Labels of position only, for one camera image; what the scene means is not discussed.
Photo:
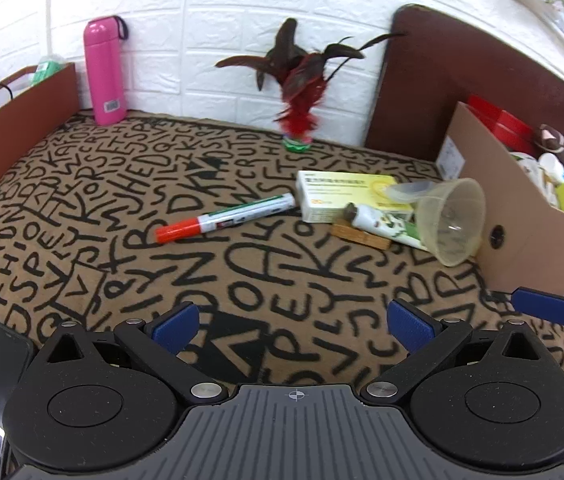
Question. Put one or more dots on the white marker with red cap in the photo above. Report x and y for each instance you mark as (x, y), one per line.
(232, 215)

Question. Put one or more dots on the clear plastic cup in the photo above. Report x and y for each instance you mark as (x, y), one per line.
(449, 220)

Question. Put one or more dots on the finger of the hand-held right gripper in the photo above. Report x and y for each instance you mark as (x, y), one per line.
(547, 306)

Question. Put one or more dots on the dark brown wooden board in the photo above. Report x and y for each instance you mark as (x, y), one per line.
(437, 85)

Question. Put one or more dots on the brown open box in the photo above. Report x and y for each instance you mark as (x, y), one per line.
(22, 125)

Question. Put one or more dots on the pink thermos bottle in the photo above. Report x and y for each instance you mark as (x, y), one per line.
(104, 70)

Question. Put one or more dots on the green packet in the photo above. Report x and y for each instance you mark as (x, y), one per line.
(48, 70)

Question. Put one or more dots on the cardboard box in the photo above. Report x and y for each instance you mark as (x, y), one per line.
(512, 210)

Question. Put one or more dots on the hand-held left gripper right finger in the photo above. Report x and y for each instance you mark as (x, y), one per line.
(409, 327)

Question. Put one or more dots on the white green cream tube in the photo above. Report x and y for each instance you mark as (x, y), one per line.
(382, 222)

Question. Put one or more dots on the white bottle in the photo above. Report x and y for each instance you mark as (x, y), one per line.
(551, 166)

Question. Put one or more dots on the yellow white medicine box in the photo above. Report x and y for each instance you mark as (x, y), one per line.
(337, 190)

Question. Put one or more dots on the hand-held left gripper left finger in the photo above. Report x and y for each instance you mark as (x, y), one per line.
(177, 327)

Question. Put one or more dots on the small wooden block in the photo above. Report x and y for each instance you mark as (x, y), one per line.
(357, 236)

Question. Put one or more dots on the letter printed brown cloth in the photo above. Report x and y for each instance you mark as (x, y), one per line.
(262, 270)

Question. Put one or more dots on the white floral packet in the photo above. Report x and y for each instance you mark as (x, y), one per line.
(527, 170)

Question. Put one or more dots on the red feather shuttlecock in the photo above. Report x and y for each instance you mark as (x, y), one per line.
(302, 85)

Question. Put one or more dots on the red box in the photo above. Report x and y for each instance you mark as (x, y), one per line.
(484, 107)
(512, 132)

